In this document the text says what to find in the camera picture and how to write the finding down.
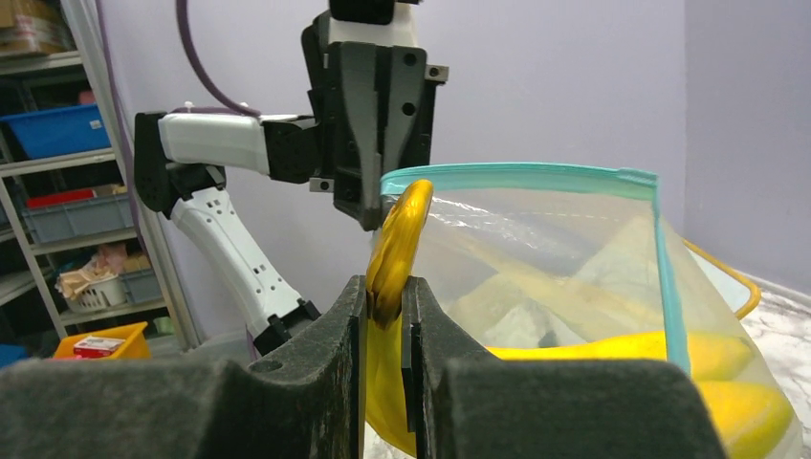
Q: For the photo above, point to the blue storage bin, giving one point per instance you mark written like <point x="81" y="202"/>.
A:
<point x="60" y="131"/>

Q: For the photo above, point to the yellow banana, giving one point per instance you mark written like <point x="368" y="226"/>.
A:
<point x="753" y="419"/>
<point x="389" y="268"/>

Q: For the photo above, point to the metal storage shelf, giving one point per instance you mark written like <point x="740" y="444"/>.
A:
<point x="50" y="291"/>

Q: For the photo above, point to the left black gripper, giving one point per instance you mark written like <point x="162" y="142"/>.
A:
<point x="373" y="92"/>

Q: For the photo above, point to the grey storage crate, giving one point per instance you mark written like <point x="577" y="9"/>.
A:
<point x="79" y="218"/>

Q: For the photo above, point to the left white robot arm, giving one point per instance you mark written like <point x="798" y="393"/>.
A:
<point x="180" y="163"/>

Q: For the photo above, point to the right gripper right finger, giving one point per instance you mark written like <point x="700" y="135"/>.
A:
<point x="463" y="402"/>

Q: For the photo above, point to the yellow storage bin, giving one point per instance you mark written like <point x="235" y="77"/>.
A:
<point x="123" y="342"/>

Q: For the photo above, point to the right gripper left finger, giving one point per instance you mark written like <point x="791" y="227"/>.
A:
<point x="303" y="400"/>

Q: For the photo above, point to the clear zip top bag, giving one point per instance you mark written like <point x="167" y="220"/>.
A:
<point x="527" y="255"/>

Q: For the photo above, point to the small whiteboard yellow frame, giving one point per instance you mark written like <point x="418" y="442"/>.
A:
<point x="741" y="293"/>

